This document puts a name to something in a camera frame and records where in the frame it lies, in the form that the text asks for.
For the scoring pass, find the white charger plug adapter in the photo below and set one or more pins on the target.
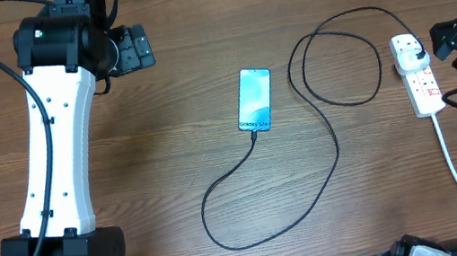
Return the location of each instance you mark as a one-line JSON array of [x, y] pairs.
[[409, 62]]

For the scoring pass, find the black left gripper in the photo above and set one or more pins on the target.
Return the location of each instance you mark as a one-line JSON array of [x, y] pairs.
[[134, 57]]

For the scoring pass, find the blue Galaxy smartphone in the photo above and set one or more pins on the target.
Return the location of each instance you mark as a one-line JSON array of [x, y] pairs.
[[254, 100]]

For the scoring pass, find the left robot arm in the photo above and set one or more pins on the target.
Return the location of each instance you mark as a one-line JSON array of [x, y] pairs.
[[63, 52]]

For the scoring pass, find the white power strip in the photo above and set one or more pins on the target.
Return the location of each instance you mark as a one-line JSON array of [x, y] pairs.
[[422, 88]]

